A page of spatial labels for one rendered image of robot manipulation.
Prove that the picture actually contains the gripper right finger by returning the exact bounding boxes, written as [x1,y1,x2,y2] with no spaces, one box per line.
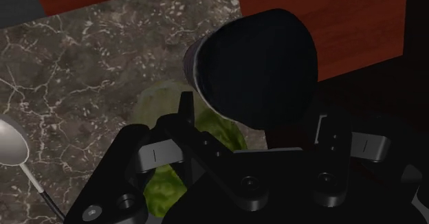
[313,111,429,224]

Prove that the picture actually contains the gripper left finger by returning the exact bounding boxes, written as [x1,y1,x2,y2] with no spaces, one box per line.
[63,91,270,224]

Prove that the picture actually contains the green leafy vegetable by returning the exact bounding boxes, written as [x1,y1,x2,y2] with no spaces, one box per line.
[132,79,249,218]

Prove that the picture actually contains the black cup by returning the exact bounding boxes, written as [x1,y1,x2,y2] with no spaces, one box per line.
[182,8,318,132]

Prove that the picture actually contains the red-brown wooden cabinet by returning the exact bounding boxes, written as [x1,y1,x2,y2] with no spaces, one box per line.
[30,0,408,82]

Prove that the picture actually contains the silver spoon with black handle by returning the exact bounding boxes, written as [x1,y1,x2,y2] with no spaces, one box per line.
[0,113,66,221]

